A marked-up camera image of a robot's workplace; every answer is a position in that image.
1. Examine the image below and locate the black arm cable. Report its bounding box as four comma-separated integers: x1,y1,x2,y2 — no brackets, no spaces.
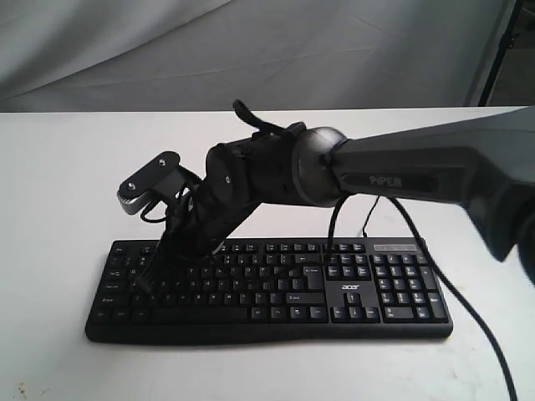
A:
325,194,522,401

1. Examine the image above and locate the grey backdrop cloth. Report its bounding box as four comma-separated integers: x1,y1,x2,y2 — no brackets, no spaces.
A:
1,1,514,112

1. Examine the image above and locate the black acer keyboard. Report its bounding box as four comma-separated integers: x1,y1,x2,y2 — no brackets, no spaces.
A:
85,237,453,346

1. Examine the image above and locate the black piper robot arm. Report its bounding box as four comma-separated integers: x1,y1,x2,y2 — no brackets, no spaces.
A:
117,101,534,277

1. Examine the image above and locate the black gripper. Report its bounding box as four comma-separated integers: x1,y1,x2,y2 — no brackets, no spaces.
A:
134,180,256,292

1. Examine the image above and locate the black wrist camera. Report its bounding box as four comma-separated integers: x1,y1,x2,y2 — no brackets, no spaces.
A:
117,151,201,216

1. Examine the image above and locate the black keyboard usb cable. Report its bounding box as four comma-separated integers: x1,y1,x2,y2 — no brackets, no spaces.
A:
359,195,382,239

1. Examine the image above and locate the black stand pole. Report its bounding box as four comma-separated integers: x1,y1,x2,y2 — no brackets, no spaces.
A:
478,1,534,106

